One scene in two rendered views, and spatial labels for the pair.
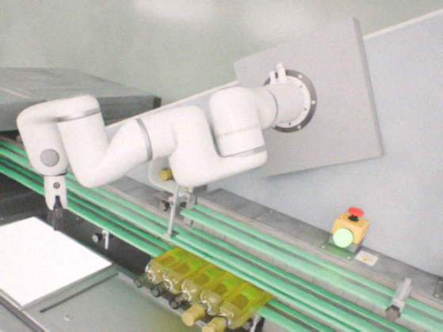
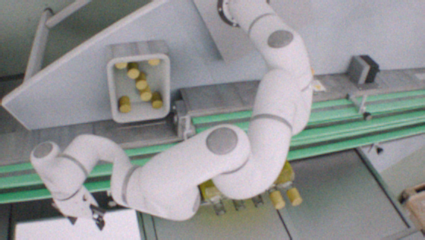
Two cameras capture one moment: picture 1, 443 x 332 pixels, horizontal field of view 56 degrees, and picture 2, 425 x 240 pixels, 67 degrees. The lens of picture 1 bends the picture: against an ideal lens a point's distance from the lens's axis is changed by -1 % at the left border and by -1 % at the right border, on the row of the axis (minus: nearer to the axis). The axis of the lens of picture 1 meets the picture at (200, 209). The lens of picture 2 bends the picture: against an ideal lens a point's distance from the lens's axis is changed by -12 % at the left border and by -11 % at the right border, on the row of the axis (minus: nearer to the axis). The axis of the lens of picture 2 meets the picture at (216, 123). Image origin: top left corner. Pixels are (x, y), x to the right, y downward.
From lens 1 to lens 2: 0.85 m
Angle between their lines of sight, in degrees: 47
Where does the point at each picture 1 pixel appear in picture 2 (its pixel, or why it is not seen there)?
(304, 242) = not seen: hidden behind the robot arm
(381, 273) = (335, 93)
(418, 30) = not seen: outside the picture
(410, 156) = (325, 12)
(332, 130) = (282, 14)
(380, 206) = (310, 48)
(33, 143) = (186, 205)
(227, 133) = (300, 76)
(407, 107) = not seen: outside the picture
